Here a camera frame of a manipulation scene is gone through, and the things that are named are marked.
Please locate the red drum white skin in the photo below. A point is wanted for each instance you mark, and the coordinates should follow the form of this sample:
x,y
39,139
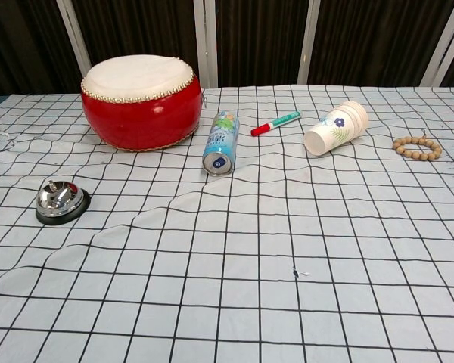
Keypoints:
x,y
136,117

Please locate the white partition post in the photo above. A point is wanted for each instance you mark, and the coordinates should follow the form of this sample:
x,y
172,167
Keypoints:
x,y
206,41
444,41
310,41
72,38

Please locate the green marker red cap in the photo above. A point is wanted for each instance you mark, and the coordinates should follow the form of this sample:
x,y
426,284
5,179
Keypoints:
x,y
276,123

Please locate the white black grid tablecloth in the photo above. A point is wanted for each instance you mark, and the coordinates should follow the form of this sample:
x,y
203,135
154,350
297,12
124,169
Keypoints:
x,y
249,246

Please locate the blue drink can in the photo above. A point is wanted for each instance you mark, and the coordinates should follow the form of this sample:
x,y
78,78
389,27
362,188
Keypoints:
x,y
219,143

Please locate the small round metal tin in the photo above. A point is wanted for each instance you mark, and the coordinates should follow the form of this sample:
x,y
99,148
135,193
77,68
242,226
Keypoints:
x,y
58,204

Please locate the white paper cup flower print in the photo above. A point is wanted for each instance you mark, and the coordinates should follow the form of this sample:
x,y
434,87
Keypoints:
x,y
333,132

